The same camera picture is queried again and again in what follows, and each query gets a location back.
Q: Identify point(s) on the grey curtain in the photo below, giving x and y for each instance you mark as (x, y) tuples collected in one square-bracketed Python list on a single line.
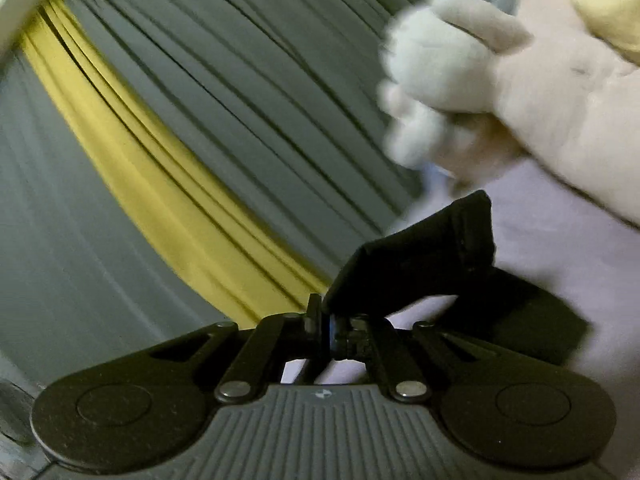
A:
[(225, 85)]

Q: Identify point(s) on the lavender bed sheet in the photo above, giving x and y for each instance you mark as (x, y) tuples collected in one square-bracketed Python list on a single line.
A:
[(550, 270)]

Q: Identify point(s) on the black pants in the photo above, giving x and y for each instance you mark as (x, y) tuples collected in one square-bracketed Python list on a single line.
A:
[(425, 255)]

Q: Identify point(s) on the yellow curtain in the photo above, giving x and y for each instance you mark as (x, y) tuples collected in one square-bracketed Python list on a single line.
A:
[(150, 170)]

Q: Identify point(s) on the white frame bar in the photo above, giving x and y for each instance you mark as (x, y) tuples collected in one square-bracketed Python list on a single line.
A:
[(30, 5)]

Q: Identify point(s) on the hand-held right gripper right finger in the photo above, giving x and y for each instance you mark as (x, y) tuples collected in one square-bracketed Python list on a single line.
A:
[(343, 336)]

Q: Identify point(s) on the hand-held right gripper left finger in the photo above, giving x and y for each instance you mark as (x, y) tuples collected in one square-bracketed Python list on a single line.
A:
[(326, 336)]

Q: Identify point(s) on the cream plush toy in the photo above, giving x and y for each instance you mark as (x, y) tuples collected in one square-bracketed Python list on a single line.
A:
[(525, 85)]

